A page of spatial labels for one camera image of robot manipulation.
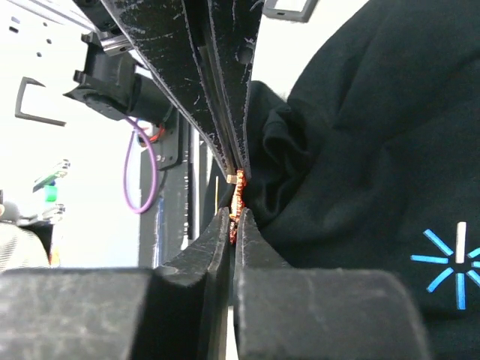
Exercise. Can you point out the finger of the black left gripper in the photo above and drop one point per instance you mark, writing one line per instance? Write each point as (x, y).
(234, 27)

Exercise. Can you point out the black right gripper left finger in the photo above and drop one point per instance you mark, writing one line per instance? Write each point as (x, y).
(175, 311)

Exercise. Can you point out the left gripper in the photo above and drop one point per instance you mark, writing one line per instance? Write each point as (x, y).
(172, 38)

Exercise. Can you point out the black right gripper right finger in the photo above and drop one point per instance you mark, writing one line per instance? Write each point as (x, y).
(283, 312)

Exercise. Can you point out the black garment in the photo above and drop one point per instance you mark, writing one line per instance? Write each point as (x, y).
(372, 162)

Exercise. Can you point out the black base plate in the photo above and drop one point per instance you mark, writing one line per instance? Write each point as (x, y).
(175, 218)

